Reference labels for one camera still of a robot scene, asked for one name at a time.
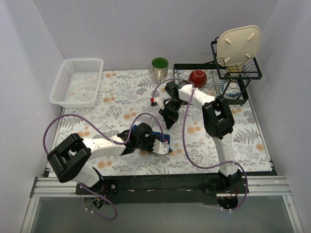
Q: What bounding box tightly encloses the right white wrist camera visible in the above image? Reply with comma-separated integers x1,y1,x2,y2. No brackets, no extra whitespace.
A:
150,97,160,107

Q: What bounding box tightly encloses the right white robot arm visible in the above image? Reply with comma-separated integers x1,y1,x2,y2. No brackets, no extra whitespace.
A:
159,81,242,193

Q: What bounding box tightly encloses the blue white patterned bowl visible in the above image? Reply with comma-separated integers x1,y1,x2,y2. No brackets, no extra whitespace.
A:
220,82,241,100

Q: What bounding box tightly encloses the purple cable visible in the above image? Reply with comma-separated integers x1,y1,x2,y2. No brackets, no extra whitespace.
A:
42,113,169,221
151,79,249,212

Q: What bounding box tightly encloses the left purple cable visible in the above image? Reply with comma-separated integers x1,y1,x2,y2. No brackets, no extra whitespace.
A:
42,113,169,221

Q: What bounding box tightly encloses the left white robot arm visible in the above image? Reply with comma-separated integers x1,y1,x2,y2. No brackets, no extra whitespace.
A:
47,123,160,194

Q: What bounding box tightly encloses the green inside floral mug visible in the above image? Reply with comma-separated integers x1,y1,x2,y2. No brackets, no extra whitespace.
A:
151,57,169,83

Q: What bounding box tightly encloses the white plastic basket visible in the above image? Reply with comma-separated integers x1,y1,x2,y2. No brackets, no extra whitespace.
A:
49,58,104,108

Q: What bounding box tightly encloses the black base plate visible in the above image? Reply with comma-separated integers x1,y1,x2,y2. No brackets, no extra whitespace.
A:
75,173,250,206

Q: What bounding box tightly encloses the floral table mat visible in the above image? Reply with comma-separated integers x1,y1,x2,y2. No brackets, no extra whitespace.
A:
48,68,274,178

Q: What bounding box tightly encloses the aluminium frame rail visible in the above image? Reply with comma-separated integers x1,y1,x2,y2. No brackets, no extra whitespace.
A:
30,176,292,197

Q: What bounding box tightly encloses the red bowl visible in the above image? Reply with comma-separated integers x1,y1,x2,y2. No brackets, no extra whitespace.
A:
189,70,207,88

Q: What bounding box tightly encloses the blue t shirt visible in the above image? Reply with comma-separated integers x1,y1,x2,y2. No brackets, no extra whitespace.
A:
131,123,172,155

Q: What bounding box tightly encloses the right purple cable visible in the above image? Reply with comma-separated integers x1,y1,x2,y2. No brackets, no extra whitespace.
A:
151,79,249,212

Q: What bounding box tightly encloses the cream square plastic lid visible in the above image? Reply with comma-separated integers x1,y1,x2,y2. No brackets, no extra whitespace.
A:
216,25,261,67

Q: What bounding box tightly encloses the black wire dish rack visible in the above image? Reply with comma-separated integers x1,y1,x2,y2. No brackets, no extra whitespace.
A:
173,38,262,106

